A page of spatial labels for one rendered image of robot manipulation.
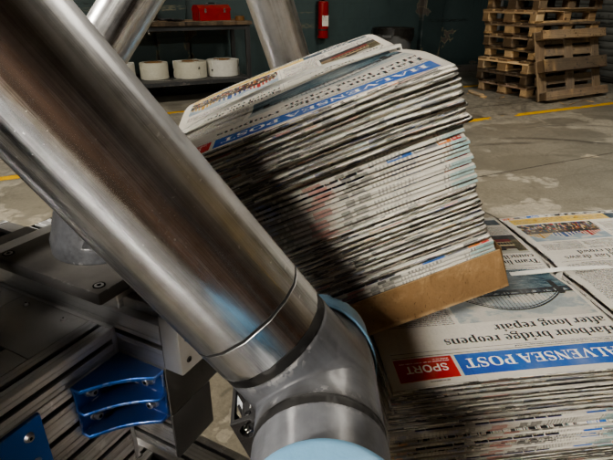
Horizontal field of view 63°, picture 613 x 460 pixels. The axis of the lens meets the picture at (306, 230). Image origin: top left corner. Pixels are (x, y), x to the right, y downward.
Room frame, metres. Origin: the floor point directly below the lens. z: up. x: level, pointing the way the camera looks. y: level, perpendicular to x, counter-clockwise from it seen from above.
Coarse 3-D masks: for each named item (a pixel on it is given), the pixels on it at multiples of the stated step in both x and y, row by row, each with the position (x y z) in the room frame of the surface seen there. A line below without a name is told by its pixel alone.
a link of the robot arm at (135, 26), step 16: (96, 0) 0.86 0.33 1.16; (112, 0) 0.85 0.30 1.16; (128, 0) 0.85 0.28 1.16; (144, 0) 0.87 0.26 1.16; (160, 0) 0.89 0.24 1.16; (96, 16) 0.84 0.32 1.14; (112, 16) 0.84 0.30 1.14; (128, 16) 0.85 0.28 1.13; (144, 16) 0.87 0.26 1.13; (112, 32) 0.83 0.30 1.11; (128, 32) 0.85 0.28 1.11; (144, 32) 0.88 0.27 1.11; (128, 48) 0.85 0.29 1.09
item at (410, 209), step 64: (384, 64) 0.51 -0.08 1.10; (448, 64) 0.42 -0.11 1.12; (256, 128) 0.43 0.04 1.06; (320, 128) 0.41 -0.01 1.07; (384, 128) 0.41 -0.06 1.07; (448, 128) 0.41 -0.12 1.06; (256, 192) 0.40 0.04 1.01; (320, 192) 0.41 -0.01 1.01; (384, 192) 0.41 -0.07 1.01; (448, 192) 0.42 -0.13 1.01; (320, 256) 0.41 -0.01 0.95; (384, 256) 0.41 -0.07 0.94; (448, 256) 0.41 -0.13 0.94
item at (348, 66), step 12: (396, 48) 0.61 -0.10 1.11; (360, 60) 0.60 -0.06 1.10; (372, 60) 0.57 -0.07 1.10; (324, 72) 0.61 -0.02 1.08; (336, 72) 0.59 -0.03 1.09; (300, 84) 0.60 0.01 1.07; (312, 84) 0.57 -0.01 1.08; (276, 96) 0.59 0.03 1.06; (288, 96) 0.56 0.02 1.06; (240, 108) 0.61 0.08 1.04; (252, 108) 0.58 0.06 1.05; (216, 120) 0.59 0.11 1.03; (228, 120) 0.56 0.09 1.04; (192, 132) 0.58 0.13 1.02
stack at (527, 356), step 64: (512, 256) 0.63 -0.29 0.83; (576, 256) 0.63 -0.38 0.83; (448, 320) 0.47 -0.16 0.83; (512, 320) 0.47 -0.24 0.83; (576, 320) 0.47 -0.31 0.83; (384, 384) 0.39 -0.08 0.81; (448, 384) 0.37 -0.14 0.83; (512, 384) 0.38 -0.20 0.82; (576, 384) 0.39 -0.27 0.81; (448, 448) 0.37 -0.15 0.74; (512, 448) 0.38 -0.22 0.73; (576, 448) 0.39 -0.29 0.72
